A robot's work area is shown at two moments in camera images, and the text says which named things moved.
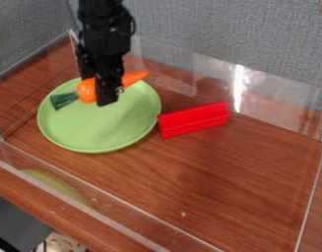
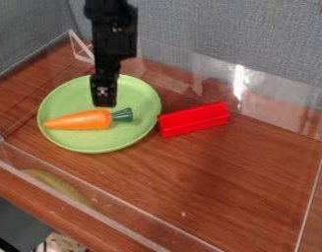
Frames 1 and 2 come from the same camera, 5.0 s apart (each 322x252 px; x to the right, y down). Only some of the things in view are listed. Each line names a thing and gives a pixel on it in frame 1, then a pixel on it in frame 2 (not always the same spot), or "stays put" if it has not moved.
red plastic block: [193, 119] stays put
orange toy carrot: [86, 91] -> [92, 119]
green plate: [89, 128] stays put
